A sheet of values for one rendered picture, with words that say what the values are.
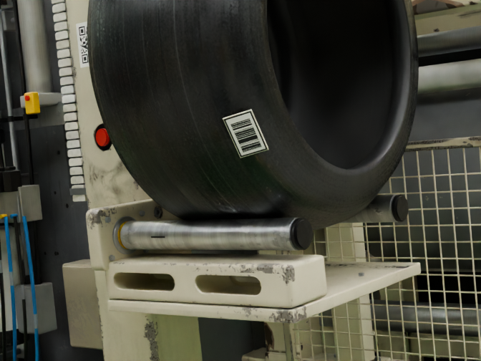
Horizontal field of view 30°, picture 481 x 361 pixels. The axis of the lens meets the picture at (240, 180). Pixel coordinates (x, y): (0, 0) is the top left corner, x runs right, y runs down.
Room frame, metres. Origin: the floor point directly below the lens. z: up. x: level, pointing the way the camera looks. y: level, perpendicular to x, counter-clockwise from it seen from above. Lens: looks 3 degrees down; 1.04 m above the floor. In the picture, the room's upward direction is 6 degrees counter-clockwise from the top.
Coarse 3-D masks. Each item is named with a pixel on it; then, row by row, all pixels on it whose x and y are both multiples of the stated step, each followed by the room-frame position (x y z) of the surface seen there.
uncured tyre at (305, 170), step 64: (128, 0) 1.21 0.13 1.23; (192, 0) 1.14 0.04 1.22; (256, 0) 1.16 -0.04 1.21; (320, 0) 1.63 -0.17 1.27; (384, 0) 1.55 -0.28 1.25; (128, 64) 1.21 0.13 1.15; (192, 64) 1.14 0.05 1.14; (256, 64) 1.15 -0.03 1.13; (320, 64) 1.66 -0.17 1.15; (384, 64) 1.57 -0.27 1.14; (128, 128) 1.24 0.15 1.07; (192, 128) 1.17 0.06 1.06; (320, 128) 1.62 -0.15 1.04; (384, 128) 1.44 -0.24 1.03; (192, 192) 1.26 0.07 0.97; (256, 192) 1.21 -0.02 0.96; (320, 192) 1.25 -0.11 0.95
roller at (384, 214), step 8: (376, 200) 1.44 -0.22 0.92; (384, 200) 1.43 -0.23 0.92; (392, 200) 1.43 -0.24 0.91; (400, 200) 1.43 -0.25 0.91; (368, 208) 1.45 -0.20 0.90; (376, 208) 1.44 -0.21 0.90; (384, 208) 1.43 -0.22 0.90; (392, 208) 1.42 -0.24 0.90; (400, 208) 1.43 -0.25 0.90; (408, 208) 1.45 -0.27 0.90; (360, 216) 1.46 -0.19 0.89; (368, 216) 1.45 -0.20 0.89; (376, 216) 1.44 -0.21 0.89; (384, 216) 1.43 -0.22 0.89; (392, 216) 1.43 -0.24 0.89; (400, 216) 1.42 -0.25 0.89
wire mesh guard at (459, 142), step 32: (448, 160) 1.58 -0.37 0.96; (480, 160) 1.54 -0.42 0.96; (416, 192) 1.63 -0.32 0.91; (448, 192) 1.59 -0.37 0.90; (352, 224) 1.71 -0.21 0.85; (448, 224) 1.59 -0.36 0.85; (480, 224) 1.55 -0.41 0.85; (352, 256) 1.72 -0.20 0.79; (384, 288) 1.68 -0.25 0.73; (384, 320) 1.68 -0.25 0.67; (416, 320) 1.64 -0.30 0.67; (288, 352) 1.82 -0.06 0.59; (480, 352) 1.56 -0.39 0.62
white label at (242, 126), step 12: (228, 120) 1.14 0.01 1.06; (240, 120) 1.14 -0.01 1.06; (252, 120) 1.14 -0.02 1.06; (228, 132) 1.15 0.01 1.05; (240, 132) 1.15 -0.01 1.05; (252, 132) 1.15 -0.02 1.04; (240, 144) 1.16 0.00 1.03; (252, 144) 1.15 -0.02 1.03; (264, 144) 1.15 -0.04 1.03; (240, 156) 1.17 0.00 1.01
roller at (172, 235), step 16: (128, 224) 1.41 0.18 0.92; (144, 224) 1.39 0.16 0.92; (160, 224) 1.36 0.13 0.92; (176, 224) 1.34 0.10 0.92; (192, 224) 1.32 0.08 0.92; (208, 224) 1.30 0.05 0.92; (224, 224) 1.28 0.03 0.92; (240, 224) 1.26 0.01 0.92; (256, 224) 1.24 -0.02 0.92; (272, 224) 1.23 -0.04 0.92; (288, 224) 1.21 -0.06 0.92; (304, 224) 1.21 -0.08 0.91; (128, 240) 1.40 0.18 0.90; (144, 240) 1.37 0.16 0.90; (160, 240) 1.35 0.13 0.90; (176, 240) 1.33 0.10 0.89; (192, 240) 1.31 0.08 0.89; (208, 240) 1.29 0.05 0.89; (224, 240) 1.27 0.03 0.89; (240, 240) 1.26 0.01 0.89; (256, 240) 1.24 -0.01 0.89; (272, 240) 1.22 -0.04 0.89; (288, 240) 1.20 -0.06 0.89; (304, 240) 1.21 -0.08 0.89
